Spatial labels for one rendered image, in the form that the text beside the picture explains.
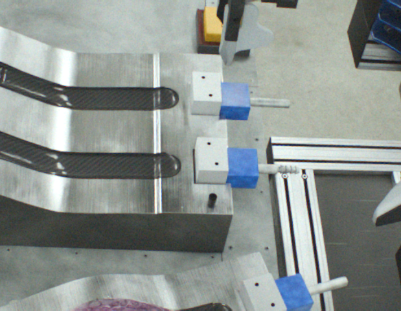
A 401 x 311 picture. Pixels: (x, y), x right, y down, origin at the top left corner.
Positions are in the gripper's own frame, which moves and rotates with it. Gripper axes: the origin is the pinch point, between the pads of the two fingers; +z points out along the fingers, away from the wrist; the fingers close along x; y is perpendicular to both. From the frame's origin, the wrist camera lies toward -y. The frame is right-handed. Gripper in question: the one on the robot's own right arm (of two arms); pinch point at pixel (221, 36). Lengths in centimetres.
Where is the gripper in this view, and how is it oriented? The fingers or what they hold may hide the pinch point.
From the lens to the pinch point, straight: 104.5
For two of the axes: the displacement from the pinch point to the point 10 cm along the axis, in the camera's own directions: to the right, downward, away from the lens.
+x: -0.5, -8.0, 6.0
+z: -1.2, 6.0, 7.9
